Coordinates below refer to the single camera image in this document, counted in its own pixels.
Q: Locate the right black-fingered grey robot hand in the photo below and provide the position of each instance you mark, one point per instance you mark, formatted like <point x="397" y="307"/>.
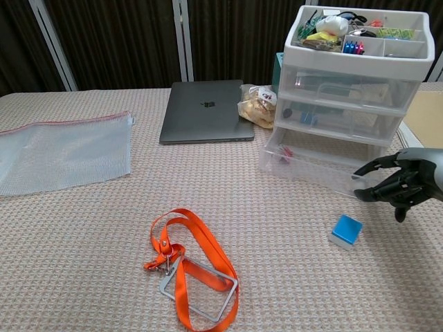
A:
<point x="418" y="173"/>

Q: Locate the brown patterned item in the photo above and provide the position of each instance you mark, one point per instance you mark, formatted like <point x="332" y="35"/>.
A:
<point x="320" y="44"/>

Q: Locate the white crumpled bag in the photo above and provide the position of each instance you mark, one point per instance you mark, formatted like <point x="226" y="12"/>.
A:
<point x="332" y="24"/>

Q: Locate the clear highest drawer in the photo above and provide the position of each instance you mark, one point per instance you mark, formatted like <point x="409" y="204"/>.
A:
<point x="346" y="86"/>

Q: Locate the green printed strips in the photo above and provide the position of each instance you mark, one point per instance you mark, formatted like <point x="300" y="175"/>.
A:
<point x="306" y="27"/>

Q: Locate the yellow small item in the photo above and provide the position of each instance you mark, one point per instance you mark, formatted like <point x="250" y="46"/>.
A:
<point x="322" y="35"/>

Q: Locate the green and blue packet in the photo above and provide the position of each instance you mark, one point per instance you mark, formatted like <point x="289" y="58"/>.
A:
<point x="396" y="33"/>

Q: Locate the grey closed laptop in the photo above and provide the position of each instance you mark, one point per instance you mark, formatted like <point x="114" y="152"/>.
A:
<point x="204" y="121"/>

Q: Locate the clear mesh zipper pouch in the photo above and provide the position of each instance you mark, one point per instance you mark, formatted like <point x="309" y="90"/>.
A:
<point x="65" y="155"/>

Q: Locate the clear middle drawer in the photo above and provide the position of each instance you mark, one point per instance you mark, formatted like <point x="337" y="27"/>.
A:
<point x="339" y="119"/>

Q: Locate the white partition post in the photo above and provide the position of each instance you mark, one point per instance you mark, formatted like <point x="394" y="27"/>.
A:
<point x="182" y="41"/>
<point x="53" y="45"/>

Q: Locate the blue binder clips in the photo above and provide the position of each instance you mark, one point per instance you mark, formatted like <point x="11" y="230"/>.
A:
<point x="308" y="118"/>

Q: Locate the red packet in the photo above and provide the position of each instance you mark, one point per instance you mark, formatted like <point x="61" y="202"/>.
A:
<point x="375" y="23"/>

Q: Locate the blue and pink cylinders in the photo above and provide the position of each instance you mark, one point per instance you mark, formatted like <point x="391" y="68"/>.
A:
<point x="353" y="47"/>

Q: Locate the tan manila folder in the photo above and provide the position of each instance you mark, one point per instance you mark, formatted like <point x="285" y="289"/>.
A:
<point x="425" y="117"/>

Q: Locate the black keys bundle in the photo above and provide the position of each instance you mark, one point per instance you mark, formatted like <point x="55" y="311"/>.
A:
<point x="361" y="32"/>

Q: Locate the clear metal-framed badge holder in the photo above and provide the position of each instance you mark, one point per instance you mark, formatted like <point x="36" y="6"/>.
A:
<point x="221" y="307"/>

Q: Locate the clear bag of snacks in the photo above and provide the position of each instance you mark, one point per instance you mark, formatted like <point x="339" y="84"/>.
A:
<point x="256" y="110"/>

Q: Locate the teal cardboard box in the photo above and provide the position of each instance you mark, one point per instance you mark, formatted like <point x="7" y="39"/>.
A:
<point x="278" y="72"/>

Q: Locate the white drawer organizer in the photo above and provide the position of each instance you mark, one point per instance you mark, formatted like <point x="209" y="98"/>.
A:
<point x="356" y="59"/>

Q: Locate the beige woven tablecloth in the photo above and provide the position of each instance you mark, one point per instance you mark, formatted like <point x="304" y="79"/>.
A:
<point x="104" y="224"/>

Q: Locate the small blue block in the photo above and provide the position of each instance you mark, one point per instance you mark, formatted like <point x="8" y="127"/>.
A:
<point x="346" y="230"/>

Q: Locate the clear lowest drawer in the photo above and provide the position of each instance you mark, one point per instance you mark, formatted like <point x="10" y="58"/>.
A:
<point x="311" y="169"/>

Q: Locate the white paper stack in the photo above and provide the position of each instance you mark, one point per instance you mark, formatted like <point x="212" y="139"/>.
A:
<point x="412" y="140"/>

